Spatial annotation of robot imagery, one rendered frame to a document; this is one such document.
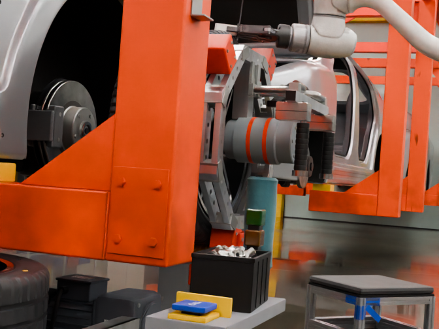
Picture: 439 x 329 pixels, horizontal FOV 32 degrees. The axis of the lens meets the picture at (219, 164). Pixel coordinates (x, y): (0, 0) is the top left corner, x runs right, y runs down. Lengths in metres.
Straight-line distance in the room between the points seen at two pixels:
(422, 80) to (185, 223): 6.16
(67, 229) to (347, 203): 4.20
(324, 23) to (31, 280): 1.27
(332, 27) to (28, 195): 1.09
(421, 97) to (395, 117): 1.97
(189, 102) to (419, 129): 6.09
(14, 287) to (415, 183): 6.44
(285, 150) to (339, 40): 0.42
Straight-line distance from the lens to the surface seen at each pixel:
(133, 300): 2.00
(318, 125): 2.42
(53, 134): 2.37
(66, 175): 1.86
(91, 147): 1.83
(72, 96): 2.53
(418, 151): 7.75
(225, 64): 2.12
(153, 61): 1.76
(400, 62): 5.89
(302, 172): 2.08
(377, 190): 5.85
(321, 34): 2.42
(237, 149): 2.27
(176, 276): 2.36
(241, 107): 2.31
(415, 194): 7.74
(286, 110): 2.09
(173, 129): 1.72
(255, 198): 2.14
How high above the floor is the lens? 0.73
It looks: 1 degrees up
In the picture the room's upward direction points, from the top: 4 degrees clockwise
